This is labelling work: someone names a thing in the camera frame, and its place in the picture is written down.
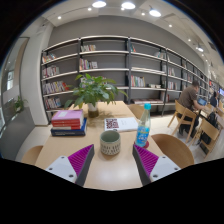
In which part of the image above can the laptop on far table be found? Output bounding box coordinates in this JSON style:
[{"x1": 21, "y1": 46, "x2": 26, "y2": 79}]
[{"x1": 198, "y1": 98, "x2": 207, "y2": 106}]

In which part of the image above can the seated man brown shirt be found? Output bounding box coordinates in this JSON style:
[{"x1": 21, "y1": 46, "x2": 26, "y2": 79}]
[{"x1": 178, "y1": 80, "x2": 206, "y2": 135}]

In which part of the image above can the small plant by window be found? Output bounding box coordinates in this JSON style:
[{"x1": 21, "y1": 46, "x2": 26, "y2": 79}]
[{"x1": 14, "y1": 97, "x2": 27, "y2": 113}]

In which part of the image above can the clear bottle blue cap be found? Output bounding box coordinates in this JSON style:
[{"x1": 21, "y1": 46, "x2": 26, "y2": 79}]
[{"x1": 135, "y1": 103, "x2": 151, "y2": 147}]

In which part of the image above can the wooden chair near left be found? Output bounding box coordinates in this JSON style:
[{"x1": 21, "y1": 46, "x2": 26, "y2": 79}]
[{"x1": 21, "y1": 145, "x2": 43, "y2": 165}]

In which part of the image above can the dark blue bottom book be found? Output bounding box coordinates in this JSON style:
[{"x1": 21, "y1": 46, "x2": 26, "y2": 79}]
[{"x1": 50, "y1": 118, "x2": 87, "y2": 136}]

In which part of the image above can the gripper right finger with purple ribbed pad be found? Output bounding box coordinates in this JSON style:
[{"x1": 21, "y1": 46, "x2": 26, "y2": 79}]
[{"x1": 132, "y1": 143, "x2": 181, "y2": 187}]

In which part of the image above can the red middle book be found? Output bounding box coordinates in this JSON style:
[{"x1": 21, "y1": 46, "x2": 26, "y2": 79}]
[{"x1": 51, "y1": 119, "x2": 83, "y2": 129}]

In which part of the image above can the pink top book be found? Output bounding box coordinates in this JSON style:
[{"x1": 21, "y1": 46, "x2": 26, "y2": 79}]
[{"x1": 52, "y1": 110, "x2": 84, "y2": 121}]

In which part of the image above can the black backpack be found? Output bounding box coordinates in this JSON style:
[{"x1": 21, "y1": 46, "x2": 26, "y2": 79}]
[{"x1": 200, "y1": 112, "x2": 218, "y2": 145}]

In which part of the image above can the wooden chair with backpack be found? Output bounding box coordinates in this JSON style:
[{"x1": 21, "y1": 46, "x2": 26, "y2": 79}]
[{"x1": 191, "y1": 119, "x2": 223, "y2": 161}]

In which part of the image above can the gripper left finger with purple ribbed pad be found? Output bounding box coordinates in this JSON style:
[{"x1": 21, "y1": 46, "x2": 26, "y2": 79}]
[{"x1": 45, "y1": 143, "x2": 96, "y2": 187}]

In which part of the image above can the long wooden table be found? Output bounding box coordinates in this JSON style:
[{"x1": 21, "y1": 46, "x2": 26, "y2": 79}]
[{"x1": 35, "y1": 101, "x2": 143, "y2": 190}]

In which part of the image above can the large grey bookshelf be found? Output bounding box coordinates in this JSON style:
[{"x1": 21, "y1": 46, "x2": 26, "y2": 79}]
[{"x1": 41, "y1": 35, "x2": 209, "y2": 117}]

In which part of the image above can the wooden chair near right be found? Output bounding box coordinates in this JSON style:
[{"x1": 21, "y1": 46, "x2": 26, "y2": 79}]
[{"x1": 152, "y1": 134, "x2": 194, "y2": 168}]

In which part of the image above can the white booklet with QR code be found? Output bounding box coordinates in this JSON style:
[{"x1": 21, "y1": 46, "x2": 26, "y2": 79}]
[{"x1": 104, "y1": 117, "x2": 138, "y2": 132}]

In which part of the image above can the wooden chair far right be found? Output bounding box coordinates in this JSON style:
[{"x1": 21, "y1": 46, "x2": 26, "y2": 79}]
[{"x1": 128, "y1": 104, "x2": 144, "y2": 119}]

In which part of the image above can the red round coaster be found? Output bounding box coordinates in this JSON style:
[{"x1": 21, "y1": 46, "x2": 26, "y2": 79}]
[{"x1": 142, "y1": 141, "x2": 149, "y2": 149}]

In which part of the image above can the wooden chair under man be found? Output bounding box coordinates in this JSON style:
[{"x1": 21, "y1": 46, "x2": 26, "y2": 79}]
[{"x1": 169, "y1": 101, "x2": 197, "y2": 142}]

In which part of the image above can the potted green plant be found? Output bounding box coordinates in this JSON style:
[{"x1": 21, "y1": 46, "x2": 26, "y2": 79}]
[{"x1": 64, "y1": 73, "x2": 127, "y2": 118}]

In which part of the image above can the green patterned ceramic cup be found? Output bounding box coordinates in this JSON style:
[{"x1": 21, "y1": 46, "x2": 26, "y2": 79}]
[{"x1": 100, "y1": 130, "x2": 121, "y2": 155}]

